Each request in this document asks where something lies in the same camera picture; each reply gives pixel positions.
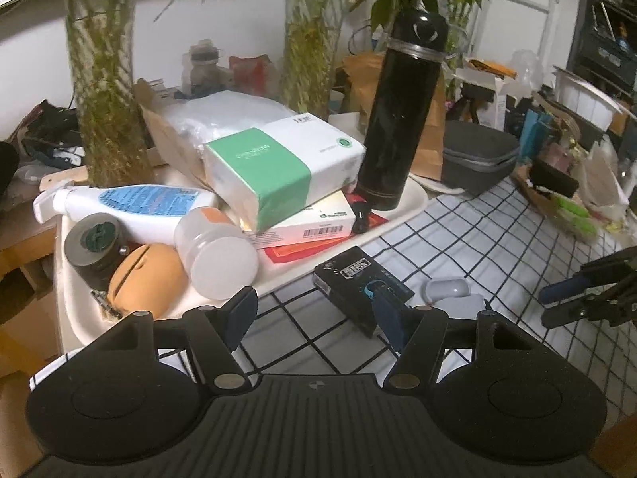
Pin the white orange plastic jar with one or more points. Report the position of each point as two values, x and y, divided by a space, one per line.
224 264

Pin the orange egg-shaped toy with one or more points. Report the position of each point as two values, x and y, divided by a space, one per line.
149 279

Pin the green white tissue pack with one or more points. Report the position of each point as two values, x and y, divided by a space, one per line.
278 169

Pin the red snack bag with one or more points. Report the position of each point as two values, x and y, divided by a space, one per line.
251 74

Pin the grey zip case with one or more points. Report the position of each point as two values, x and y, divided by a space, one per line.
477 159

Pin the brown cardboard box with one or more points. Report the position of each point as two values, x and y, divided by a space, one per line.
20 338

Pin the small black box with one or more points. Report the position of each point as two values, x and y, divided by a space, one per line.
348 279

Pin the yellow package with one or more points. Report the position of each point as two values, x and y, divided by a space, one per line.
492 67

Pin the clear plastic bag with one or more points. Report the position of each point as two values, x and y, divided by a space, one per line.
214 119

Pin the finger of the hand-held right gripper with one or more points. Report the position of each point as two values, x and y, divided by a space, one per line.
562 290
567 316

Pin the black thermos bottle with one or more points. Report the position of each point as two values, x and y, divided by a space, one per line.
393 124

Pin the white spray bottle blue label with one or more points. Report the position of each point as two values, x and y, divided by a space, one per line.
144 201

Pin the black flat box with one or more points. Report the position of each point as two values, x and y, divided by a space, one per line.
552 181

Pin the white flat carton box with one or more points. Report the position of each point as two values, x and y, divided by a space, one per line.
318 219

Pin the black shelf rack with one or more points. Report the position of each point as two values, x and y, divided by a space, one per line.
609 25

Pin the small dark jar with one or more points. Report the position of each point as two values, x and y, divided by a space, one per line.
203 69

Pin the white tall carton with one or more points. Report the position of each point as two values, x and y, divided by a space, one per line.
499 104

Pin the white black checkered tablecloth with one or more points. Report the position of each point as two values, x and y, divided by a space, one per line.
497 239

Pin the black key fob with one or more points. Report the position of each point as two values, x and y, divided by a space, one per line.
359 216

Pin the wooden chair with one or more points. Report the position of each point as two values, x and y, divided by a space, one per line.
25 244

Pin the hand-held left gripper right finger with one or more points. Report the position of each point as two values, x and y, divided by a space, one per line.
390 316

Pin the white earbuds case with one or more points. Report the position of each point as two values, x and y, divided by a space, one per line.
445 289

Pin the white plastic basin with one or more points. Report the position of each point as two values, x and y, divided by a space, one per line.
592 102

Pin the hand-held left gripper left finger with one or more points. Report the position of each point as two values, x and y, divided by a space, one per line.
241 308

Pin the brown paper bag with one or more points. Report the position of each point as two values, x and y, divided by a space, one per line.
428 134
159 129

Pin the white plastic tray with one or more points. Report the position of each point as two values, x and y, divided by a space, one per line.
408 204

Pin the white oval plate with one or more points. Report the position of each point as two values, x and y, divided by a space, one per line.
438 186

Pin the grey tape roll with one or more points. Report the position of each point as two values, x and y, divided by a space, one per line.
84 259

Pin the red packet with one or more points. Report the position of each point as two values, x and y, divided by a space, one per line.
293 254

